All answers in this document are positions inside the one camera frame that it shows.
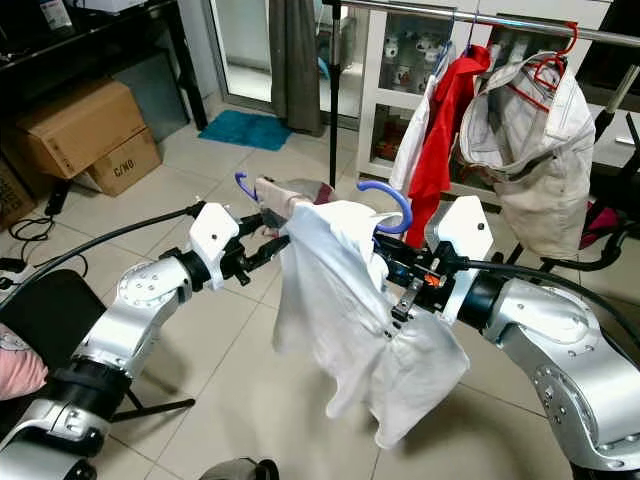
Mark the large brown cardboard box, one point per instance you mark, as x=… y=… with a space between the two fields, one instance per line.
x=80 y=125

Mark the purple blue clothes hanger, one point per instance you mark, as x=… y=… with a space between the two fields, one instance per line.
x=385 y=184

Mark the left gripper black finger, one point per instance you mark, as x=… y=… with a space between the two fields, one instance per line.
x=250 y=226
x=267 y=254

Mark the cream hanging trousers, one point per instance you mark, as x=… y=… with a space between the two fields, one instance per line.
x=530 y=170

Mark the white shirt with plaid lining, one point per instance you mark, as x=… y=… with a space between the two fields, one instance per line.
x=360 y=300

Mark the red hanging garment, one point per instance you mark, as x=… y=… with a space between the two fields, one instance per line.
x=450 y=110

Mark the black folding chair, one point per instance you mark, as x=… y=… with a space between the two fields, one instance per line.
x=80 y=310

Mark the printed small cardboard box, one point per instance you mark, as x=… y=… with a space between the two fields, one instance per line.
x=128 y=165

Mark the grey curtain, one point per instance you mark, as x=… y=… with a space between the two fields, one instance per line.
x=295 y=70

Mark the red clothes hanger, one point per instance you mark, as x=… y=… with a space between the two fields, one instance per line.
x=550 y=68

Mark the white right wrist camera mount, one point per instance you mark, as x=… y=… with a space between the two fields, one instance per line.
x=460 y=230

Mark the black desk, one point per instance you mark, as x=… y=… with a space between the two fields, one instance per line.
x=120 y=40

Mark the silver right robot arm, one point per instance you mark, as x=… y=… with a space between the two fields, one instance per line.
x=560 y=350

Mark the grey robot foot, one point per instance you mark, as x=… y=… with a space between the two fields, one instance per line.
x=253 y=470

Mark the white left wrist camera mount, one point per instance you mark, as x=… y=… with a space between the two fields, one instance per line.
x=215 y=230

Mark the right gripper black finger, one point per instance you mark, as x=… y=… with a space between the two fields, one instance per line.
x=379 y=261

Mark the blue floor mat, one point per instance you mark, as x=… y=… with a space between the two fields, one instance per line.
x=245 y=130

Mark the white hanging garment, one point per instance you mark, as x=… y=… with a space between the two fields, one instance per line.
x=412 y=150

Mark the white glass door cabinet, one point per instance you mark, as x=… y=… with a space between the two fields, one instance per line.
x=370 y=100

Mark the person's forearm pink sleeve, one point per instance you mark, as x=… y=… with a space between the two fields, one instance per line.
x=20 y=360

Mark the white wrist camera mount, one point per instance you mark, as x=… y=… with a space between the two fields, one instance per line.
x=215 y=230
x=460 y=230

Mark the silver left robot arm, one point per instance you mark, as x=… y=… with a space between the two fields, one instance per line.
x=130 y=310

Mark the silver rail clothes rack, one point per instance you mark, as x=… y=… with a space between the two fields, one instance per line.
x=520 y=20

